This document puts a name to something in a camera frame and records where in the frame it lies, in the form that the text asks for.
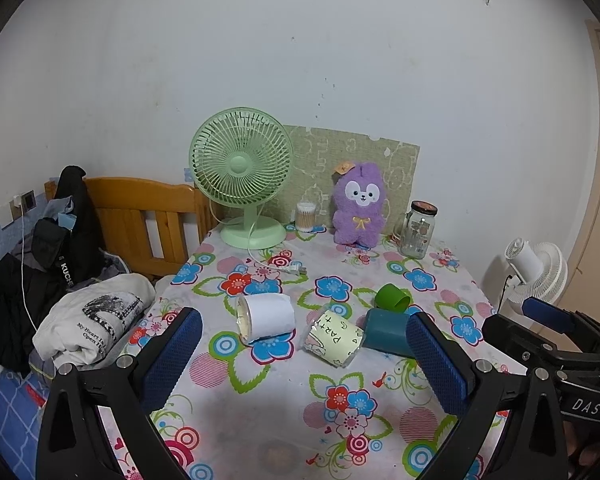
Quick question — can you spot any blue checked bed sheet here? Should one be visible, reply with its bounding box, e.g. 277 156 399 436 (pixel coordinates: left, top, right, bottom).
0 365 56 480

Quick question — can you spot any glass jar with lid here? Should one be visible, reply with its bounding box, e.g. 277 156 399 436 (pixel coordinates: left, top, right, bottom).
399 201 439 259

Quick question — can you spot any wall socket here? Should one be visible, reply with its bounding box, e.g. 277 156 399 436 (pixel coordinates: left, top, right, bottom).
0 189 37 228

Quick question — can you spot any black jacket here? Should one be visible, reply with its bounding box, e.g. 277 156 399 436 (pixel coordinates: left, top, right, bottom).
30 165 106 291

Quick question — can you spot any white printed cloth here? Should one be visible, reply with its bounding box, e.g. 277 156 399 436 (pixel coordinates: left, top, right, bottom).
32 274 157 366

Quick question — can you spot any white charger cable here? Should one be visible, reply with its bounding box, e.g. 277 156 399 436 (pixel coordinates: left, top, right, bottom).
19 209 38 332

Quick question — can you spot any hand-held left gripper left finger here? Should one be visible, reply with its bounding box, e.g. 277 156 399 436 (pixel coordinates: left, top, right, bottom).
35 306 204 480

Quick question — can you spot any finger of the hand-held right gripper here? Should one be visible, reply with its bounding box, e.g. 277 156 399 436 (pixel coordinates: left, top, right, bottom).
522 296 600 346
482 314 600 372

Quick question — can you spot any green cup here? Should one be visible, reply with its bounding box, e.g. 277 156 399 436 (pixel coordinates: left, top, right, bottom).
374 283 412 313

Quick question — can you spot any green patterned foam board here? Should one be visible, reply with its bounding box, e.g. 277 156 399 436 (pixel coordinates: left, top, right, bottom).
267 125 421 241

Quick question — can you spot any cotton swab container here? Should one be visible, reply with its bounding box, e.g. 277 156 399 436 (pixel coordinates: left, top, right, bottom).
295 202 318 232

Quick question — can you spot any teal cup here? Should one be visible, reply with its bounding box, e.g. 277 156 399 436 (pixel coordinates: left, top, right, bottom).
362 308 415 358

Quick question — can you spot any pastel printed paper cup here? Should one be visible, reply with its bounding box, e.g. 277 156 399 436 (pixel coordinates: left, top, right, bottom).
304 308 363 367

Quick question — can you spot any white cup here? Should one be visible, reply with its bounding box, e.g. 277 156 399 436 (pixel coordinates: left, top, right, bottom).
235 293 297 345

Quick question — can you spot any green desk fan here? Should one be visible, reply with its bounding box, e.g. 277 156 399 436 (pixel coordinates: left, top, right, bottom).
189 107 295 250

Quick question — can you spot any purple plush toy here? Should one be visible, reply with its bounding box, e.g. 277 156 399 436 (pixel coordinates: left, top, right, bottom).
331 161 387 247

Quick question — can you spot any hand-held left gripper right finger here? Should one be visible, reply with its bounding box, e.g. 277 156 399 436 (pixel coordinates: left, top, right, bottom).
404 311 572 480

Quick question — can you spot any white fan cable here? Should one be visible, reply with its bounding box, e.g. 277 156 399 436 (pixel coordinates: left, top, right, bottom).
246 205 308 277

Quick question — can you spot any wooden bed headboard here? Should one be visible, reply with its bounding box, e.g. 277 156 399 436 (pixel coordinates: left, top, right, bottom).
45 176 218 277

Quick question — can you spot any floral tablecloth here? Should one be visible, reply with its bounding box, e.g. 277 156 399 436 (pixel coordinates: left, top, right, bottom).
107 222 531 480

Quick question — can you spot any white fan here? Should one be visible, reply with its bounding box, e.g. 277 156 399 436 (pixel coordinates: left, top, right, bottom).
503 239 568 318

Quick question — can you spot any dark clothes pile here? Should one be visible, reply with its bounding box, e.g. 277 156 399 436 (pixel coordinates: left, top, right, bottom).
0 250 68 373

